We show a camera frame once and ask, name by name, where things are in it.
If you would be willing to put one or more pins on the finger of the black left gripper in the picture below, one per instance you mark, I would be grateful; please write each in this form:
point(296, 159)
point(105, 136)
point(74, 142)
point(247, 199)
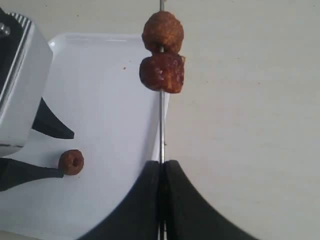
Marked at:
point(14, 173)
point(47, 123)

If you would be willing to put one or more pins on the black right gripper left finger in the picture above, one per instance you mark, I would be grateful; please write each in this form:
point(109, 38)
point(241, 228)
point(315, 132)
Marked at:
point(135, 218)

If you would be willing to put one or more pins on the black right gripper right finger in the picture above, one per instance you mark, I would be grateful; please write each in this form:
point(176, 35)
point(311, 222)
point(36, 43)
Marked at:
point(188, 216)

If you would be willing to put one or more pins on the brown meatball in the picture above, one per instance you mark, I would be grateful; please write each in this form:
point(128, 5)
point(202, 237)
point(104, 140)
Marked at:
point(163, 30)
point(71, 162)
point(163, 71)

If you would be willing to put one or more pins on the thin metal skewer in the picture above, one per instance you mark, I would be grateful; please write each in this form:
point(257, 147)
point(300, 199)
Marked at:
point(161, 161)

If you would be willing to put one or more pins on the white rectangular plastic tray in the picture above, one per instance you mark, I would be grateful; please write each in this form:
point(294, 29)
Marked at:
point(93, 87)

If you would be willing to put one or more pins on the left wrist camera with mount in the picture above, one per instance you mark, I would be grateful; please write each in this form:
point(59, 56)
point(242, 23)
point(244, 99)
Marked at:
point(25, 61)

